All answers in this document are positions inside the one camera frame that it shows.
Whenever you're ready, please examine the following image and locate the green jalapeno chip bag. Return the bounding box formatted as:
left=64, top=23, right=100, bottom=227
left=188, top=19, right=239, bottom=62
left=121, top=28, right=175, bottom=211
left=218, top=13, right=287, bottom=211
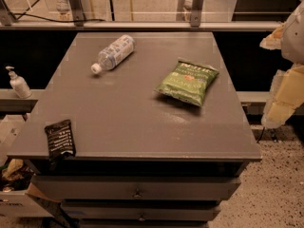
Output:
left=156, top=58, right=219, bottom=106

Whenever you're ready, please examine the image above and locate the grey drawer cabinet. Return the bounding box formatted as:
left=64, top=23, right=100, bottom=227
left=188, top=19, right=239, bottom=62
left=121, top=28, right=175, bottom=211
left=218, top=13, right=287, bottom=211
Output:
left=9, top=32, right=261, bottom=228

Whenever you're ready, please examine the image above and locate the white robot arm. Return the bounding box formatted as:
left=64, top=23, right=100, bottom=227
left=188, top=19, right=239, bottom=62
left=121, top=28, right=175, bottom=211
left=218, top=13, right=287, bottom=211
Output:
left=259, top=1, right=304, bottom=129

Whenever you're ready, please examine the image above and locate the top grey drawer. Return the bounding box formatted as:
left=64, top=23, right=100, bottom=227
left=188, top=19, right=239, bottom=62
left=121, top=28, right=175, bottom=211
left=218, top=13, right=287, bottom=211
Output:
left=31, top=176, right=240, bottom=200

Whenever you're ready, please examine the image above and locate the metal railing frame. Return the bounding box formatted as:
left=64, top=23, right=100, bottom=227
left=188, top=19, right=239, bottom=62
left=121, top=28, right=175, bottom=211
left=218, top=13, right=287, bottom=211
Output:
left=0, top=0, right=304, bottom=32

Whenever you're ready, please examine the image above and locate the grey drawer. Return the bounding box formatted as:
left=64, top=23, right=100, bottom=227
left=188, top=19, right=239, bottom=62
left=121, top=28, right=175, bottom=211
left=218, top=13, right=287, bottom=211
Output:
left=31, top=176, right=240, bottom=200
left=62, top=200, right=220, bottom=221

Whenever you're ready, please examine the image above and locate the clear plastic water bottle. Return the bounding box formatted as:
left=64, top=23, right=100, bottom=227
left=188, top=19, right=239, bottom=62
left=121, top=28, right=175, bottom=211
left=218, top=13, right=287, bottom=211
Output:
left=91, top=34, right=135, bottom=74

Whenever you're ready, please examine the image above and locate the black cable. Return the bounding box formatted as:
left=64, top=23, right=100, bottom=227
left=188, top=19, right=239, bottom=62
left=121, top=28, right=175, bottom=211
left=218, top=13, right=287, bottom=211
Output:
left=9, top=0, right=107, bottom=24

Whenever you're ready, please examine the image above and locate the white pump dispenser bottle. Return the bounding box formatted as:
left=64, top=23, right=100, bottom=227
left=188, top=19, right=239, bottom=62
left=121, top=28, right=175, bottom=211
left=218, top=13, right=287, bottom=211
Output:
left=6, top=66, right=31, bottom=99

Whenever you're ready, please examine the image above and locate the black snack bar wrapper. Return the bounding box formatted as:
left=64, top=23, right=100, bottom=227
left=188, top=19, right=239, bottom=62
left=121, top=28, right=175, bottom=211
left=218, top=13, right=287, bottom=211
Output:
left=45, top=120, right=76, bottom=162

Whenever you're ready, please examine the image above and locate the white cardboard box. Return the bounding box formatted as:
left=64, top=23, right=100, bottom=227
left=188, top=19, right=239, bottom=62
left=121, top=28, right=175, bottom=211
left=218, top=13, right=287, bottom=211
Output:
left=0, top=115, right=50, bottom=218

